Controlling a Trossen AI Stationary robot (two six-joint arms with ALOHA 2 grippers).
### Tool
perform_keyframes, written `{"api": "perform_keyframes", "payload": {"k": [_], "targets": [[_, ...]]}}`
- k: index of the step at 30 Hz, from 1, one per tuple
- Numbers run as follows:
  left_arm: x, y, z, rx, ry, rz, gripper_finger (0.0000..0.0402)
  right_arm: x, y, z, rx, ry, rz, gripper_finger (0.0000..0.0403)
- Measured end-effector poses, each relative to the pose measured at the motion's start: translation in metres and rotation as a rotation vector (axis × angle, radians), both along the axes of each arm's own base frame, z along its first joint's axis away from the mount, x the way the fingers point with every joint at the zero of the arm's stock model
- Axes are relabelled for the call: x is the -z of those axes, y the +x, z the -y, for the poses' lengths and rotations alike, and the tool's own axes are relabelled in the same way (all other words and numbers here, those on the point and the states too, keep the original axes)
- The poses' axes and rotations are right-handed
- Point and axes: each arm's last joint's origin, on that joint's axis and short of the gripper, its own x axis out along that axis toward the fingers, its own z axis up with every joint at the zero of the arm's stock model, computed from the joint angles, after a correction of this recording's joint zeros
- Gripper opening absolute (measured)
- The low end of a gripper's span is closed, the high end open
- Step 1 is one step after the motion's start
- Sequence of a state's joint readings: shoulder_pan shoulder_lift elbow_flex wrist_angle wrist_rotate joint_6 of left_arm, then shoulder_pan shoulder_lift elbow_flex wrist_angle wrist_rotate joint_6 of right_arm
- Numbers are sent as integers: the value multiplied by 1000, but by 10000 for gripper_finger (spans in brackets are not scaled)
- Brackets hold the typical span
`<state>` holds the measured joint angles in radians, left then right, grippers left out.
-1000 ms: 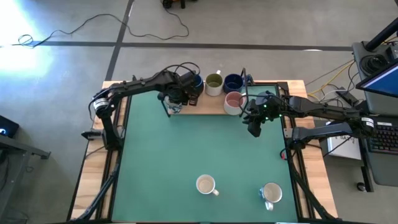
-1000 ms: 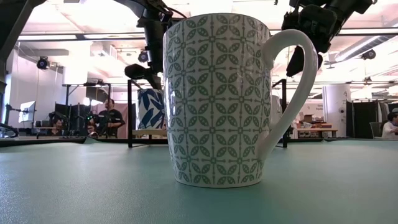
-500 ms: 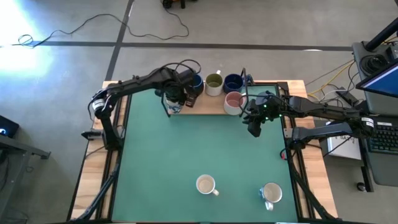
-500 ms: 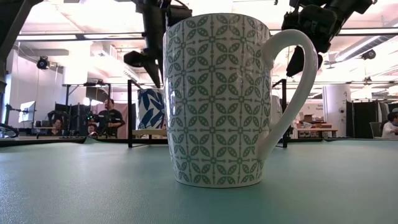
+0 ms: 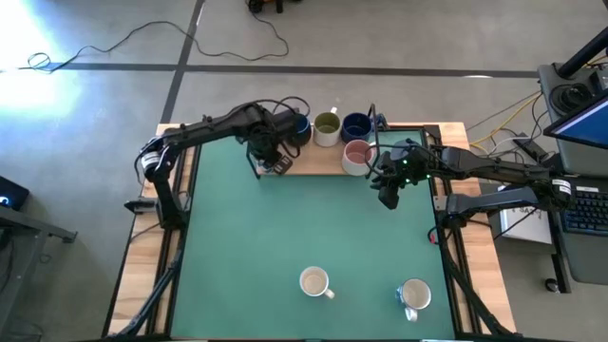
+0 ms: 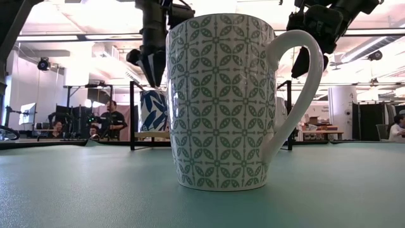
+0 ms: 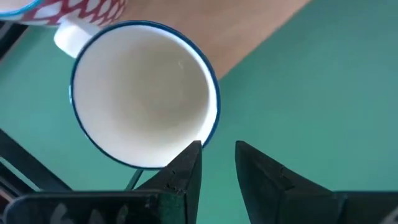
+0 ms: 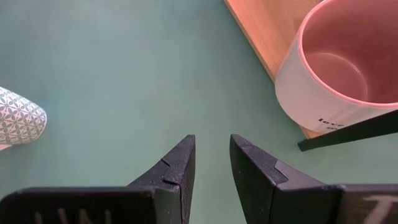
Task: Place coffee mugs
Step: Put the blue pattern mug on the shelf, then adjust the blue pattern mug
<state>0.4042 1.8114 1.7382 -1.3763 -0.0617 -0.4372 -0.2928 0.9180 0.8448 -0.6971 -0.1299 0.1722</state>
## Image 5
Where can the wooden board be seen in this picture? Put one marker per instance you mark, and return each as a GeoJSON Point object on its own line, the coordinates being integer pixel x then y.
{"type": "Point", "coordinates": [313, 164]}

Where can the black caster wheel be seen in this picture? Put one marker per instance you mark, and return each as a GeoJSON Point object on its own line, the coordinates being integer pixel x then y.
{"type": "Point", "coordinates": [553, 285]}

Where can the blue screen computer monitor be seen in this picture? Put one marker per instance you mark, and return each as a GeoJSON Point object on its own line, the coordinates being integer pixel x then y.
{"type": "Point", "coordinates": [584, 126]}

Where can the green table mat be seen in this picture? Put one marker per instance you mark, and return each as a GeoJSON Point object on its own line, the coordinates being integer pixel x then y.
{"type": "Point", "coordinates": [332, 228]}

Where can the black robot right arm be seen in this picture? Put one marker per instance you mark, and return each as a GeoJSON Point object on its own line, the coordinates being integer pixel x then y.
{"type": "Point", "coordinates": [475, 164]}

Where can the grey equipment cart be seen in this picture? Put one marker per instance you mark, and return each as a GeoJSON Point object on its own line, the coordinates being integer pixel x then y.
{"type": "Point", "coordinates": [584, 261]}

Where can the black mug blue interior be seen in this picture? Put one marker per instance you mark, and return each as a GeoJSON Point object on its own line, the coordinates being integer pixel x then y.
{"type": "Point", "coordinates": [304, 127]}

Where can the white mug pink interior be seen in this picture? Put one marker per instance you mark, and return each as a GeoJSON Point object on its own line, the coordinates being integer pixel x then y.
{"type": "Point", "coordinates": [356, 154]}

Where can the black pole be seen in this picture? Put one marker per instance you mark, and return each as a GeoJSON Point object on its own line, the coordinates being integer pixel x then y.
{"type": "Point", "coordinates": [584, 57]}

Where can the white mug blue floral print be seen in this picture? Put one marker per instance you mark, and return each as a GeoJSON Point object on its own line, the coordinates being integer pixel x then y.
{"type": "Point", "coordinates": [416, 294]}

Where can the black metal shelf frame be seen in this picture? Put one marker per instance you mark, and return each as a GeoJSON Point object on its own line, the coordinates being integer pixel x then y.
{"type": "Point", "coordinates": [373, 116]}

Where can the black keyboard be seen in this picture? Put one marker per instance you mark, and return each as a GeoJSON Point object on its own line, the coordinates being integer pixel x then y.
{"type": "Point", "coordinates": [589, 214]}

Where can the grey side table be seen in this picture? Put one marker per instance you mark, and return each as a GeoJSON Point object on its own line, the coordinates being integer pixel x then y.
{"type": "Point", "coordinates": [28, 225]}

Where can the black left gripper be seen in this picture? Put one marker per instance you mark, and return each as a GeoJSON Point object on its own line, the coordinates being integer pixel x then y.
{"type": "Point", "coordinates": [266, 138]}

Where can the black power strip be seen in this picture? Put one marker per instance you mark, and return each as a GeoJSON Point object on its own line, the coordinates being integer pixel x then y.
{"type": "Point", "coordinates": [529, 148]}

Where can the navy blue glazed mug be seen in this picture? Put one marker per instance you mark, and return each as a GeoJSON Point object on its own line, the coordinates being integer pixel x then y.
{"type": "Point", "coordinates": [356, 127]}

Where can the green leaf pattern mug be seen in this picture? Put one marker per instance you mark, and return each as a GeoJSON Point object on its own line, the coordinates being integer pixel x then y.
{"type": "Point", "coordinates": [313, 283]}

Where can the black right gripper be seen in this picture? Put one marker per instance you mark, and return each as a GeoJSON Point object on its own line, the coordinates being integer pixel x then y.
{"type": "Point", "coordinates": [404, 168]}

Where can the black device with light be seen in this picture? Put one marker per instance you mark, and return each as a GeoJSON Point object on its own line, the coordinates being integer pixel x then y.
{"type": "Point", "coordinates": [12, 192]}

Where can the white mug olive interior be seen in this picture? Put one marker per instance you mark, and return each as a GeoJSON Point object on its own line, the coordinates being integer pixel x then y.
{"type": "Point", "coordinates": [326, 138]}

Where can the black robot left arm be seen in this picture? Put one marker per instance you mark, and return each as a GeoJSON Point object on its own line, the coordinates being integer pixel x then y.
{"type": "Point", "coordinates": [204, 127]}

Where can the white paper box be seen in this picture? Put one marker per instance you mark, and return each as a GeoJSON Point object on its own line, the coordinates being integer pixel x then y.
{"type": "Point", "coordinates": [527, 228]}

